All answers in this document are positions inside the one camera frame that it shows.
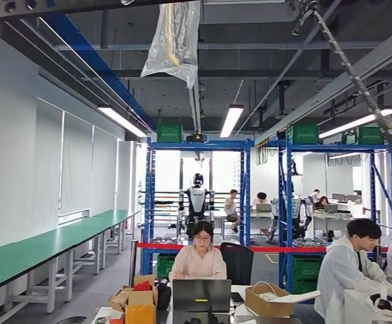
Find black controller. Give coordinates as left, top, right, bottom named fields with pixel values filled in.
left=182, top=305, right=232, bottom=324

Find red cloth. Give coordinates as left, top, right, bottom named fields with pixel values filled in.
left=132, top=280, right=153, bottom=293

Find metal parts pile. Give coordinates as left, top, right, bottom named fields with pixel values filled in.
left=150, top=236, right=179, bottom=246
left=292, top=238, right=325, bottom=248

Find red barrier belt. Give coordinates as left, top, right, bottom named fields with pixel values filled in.
left=135, top=242, right=390, bottom=255

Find black stanchion post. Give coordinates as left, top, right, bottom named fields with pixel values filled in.
left=128, top=239, right=139, bottom=288

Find small open cardboard box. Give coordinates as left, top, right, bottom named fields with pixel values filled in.
left=108, top=289, right=131, bottom=314

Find white box stand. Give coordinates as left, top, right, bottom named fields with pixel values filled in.
left=343, top=288, right=392, bottom=324

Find clear plastic bag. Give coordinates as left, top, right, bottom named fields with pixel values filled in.
left=140, top=0, right=203, bottom=89

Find grey ceiling rail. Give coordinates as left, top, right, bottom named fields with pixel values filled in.
left=186, top=82, right=204, bottom=135

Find long green top workbench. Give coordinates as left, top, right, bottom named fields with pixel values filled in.
left=0, top=209, right=142, bottom=324

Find blue steel shelf rack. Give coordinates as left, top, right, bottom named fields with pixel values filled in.
left=276, top=137, right=392, bottom=295
left=140, top=137, right=255, bottom=277

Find yellow strap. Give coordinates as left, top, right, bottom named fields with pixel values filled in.
left=163, top=2, right=185, bottom=68

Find white VR headset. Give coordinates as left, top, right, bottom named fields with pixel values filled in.
left=365, top=286, right=392, bottom=319

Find long white ceiling lamp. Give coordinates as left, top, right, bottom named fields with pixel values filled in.
left=98, top=105, right=148, bottom=138
left=219, top=104, right=244, bottom=139
left=328, top=152, right=363, bottom=161
left=318, top=107, right=392, bottom=140

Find blue ceiling beam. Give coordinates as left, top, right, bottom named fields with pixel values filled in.
left=37, top=12, right=157, bottom=132

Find black and silver humanoid robot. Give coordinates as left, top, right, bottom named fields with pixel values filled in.
left=266, top=194, right=314, bottom=246
left=176, top=173, right=216, bottom=241

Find white office table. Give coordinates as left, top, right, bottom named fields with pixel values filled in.
left=213, top=209, right=280, bottom=240
left=312, top=211, right=366, bottom=242

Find steel top workbench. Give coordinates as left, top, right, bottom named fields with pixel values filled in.
left=90, top=309, right=302, bottom=324

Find orange cardboard box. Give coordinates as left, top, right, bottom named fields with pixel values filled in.
left=124, top=274, right=159, bottom=324

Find black bag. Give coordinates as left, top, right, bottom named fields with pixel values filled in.
left=154, top=280, right=173, bottom=312

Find black hoist with yellow label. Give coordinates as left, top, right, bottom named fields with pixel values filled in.
left=185, top=132, right=210, bottom=144

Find black braided cable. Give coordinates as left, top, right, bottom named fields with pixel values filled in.
left=290, top=0, right=392, bottom=179

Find black ribbed round object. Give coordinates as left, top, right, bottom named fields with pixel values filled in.
left=54, top=316, right=89, bottom=324

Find yellow and black hanging cables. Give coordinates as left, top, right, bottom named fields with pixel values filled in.
left=255, top=146, right=269, bottom=167

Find white roller blind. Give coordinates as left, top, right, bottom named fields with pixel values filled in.
left=92, top=126, right=118, bottom=215
left=34, top=97, right=64, bottom=225
left=61, top=111, right=95, bottom=218

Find grey ceiling cable tray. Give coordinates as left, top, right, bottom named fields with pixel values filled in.
left=254, top=18, right=392, bottom=147

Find black padded office chair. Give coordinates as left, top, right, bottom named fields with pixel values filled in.
left=219, top=242, right=255, bottom=287

